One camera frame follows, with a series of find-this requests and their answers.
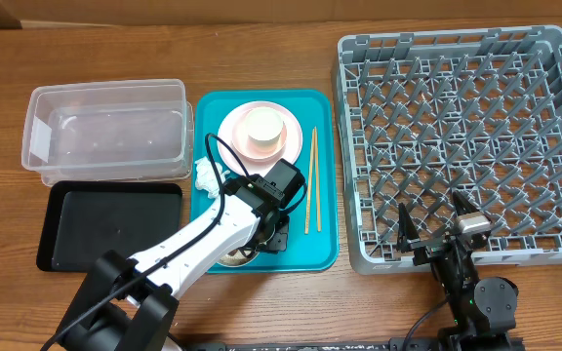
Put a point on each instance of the cream ceramic cup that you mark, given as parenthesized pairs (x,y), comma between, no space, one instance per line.
(264,127)

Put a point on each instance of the large white plate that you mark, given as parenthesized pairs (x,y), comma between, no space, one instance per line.
(233,132)

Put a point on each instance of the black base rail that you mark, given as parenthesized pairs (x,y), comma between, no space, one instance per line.
(394,344)

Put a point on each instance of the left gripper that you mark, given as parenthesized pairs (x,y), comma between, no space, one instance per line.
(279,243)

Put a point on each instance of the grey dishwasher rack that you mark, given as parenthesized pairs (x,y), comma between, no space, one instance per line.
(422,115)

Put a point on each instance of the left wooden chopstick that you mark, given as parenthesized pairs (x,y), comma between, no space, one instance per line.
(309,181)

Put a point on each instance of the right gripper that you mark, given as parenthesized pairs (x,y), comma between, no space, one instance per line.
(435,245)

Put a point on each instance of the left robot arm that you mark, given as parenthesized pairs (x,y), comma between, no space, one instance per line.
(130,303)

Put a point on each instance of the grey bowl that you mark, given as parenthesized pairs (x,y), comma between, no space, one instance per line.
(234,261)

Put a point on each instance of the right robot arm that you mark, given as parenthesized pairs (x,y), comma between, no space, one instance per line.
(483,309)

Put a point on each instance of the white napkin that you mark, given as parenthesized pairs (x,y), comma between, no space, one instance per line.
(206,179)

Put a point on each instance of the clear plastic storage bin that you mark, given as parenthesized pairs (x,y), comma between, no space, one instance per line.
(139,130)

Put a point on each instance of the teal serving tray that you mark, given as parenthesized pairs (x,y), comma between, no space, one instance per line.
(313,242)

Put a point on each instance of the rice and food scraps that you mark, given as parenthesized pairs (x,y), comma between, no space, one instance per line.
(234,256)

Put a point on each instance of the black plastic tray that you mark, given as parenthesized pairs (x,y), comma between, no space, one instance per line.
(85,219)

